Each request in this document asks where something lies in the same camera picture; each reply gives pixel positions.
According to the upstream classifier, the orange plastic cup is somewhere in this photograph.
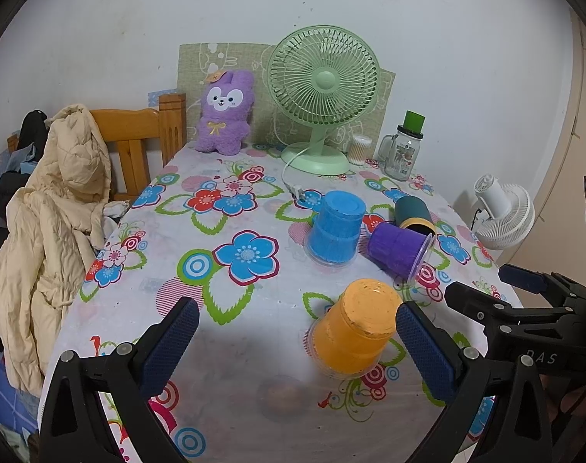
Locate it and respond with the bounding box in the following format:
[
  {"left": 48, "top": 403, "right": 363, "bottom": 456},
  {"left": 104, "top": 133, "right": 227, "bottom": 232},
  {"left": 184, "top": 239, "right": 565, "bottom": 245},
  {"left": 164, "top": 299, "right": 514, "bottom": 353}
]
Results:
[{"left": 306, "top": 279, "right": 402, "bottom": 379}]

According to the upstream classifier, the purple plastic cup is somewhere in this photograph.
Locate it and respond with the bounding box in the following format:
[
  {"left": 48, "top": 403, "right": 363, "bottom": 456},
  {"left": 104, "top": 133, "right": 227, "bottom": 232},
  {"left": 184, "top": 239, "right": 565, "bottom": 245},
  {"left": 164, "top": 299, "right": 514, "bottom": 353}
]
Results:
[{"left": 368, "top": 221, "right": 433, "bottom": 281}]

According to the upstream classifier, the dark teal yellow-rimmed cup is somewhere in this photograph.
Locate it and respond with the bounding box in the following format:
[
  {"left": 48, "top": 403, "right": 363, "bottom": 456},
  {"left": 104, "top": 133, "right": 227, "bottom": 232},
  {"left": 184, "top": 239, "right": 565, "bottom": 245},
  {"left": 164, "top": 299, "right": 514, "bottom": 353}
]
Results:
[{"left": 393, "top": 196, "right": 435, "bottom": 235}]

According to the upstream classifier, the blue plastic cup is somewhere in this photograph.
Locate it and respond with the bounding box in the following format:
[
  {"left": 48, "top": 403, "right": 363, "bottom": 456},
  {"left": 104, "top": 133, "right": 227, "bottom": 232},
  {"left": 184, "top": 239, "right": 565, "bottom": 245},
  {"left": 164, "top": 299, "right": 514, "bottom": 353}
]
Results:
[{"left": 306, "top": 190, "right": 366, "bottom": 265}]

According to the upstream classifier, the blue checkered bedding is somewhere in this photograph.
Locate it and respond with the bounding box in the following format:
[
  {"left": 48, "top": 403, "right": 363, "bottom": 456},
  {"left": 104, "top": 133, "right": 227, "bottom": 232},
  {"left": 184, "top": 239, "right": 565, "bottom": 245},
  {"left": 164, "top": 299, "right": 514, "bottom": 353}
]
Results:
[{"left": 0, "top": 351, "right": 40, "bottom": 440}]

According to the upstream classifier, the white small fan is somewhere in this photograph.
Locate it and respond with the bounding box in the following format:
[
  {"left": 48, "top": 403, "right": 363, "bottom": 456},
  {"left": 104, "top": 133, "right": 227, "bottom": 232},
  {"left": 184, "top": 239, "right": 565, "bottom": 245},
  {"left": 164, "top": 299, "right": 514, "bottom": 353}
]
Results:
[{"left": 473, "top": 174, "right": 535, "bottom": 251}]

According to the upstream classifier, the glass mason jar mug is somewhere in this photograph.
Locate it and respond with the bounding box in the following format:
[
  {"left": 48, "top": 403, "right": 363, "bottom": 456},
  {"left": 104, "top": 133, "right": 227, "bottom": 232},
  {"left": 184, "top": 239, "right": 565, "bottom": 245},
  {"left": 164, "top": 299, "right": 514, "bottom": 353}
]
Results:
[{"left": 378, "top": 111, "right": 425, "bottom": 181}]

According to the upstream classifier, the floral tablecloth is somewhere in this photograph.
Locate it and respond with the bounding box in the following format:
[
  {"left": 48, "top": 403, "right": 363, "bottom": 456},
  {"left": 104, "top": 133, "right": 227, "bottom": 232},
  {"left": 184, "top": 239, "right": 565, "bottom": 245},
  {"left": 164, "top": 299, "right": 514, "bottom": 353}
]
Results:
[{"left": 54, "top": 145, "right": 518, "bottom": 462}]

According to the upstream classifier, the beige puffer jacket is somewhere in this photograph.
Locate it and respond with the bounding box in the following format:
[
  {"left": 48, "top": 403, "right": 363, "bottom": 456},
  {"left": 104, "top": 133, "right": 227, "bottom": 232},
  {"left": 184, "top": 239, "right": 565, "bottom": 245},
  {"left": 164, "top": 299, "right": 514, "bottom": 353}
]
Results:
[{"left": 0, "top": 105, "right": 112, "bottom": 396}]

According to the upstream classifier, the cotton swab container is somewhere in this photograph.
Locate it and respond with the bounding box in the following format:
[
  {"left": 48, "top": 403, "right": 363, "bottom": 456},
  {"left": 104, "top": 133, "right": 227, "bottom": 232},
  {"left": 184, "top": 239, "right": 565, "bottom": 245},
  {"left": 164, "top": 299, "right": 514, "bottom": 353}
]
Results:
[{"left": 346, "top": 134, "right": 374, "bottom": 166}]

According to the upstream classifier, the green desk fan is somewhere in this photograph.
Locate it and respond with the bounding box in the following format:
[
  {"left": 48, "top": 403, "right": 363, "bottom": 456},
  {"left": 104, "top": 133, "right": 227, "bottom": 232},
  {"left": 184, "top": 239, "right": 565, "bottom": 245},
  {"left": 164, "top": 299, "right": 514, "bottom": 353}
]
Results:
[{"left": 267, "top": 25, "right": 380, "bottom": 176}]

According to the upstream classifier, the wooden chair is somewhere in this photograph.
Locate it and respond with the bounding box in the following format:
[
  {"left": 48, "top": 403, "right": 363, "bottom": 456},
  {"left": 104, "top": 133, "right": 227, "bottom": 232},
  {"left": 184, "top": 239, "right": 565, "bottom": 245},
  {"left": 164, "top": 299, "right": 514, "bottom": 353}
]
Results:
[{"left": 9, "top": 93, "right": 186, "bottom": 208}]

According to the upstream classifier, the purple plush bunny toy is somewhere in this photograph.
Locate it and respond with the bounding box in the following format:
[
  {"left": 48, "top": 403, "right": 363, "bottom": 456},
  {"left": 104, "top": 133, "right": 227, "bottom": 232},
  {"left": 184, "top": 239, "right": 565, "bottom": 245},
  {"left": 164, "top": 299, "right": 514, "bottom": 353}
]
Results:
[{"left": 195, "top": 69, "right": 255, "bottom": 156}]

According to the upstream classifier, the beige cartoon board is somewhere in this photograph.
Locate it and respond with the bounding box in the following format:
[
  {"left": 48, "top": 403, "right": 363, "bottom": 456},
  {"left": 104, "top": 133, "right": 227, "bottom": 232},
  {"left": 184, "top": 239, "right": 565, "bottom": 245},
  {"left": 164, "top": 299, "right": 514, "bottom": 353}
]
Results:
[{"left": 177, "top": 42, "right": 396, "bottom": 152}]

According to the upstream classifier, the white fan power cable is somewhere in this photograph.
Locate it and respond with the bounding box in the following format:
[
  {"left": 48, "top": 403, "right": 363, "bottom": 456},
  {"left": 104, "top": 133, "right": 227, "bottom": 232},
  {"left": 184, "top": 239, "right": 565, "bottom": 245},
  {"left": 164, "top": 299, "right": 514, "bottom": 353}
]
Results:
[{"left": 281, "top": 143, "right": 314, "bottom": 204}]

